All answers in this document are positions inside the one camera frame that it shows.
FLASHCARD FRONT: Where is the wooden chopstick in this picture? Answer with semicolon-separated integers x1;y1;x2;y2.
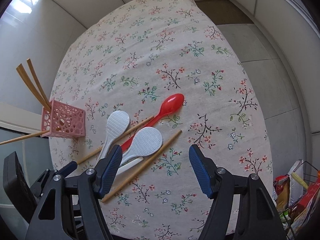
101;130;182;203
16;64;51;111
27;58;52;111
76;116;154;165

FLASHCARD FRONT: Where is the white rice paddle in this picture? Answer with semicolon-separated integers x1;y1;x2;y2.
116;127;163;175
97;111;130;161

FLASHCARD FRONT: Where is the red plastic spoon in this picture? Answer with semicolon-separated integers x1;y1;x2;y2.
120;93;185;152

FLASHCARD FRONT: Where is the pink perforated utensil holder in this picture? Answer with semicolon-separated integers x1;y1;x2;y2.
41;98;86;139

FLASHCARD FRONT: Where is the floral tablecloth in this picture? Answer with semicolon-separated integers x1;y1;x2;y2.
48;0;274;240

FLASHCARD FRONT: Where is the brown floor mat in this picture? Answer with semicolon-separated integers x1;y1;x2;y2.
196;0;253;25

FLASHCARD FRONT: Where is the wire basket with groceries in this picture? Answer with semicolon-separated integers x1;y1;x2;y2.
273;159;319;239

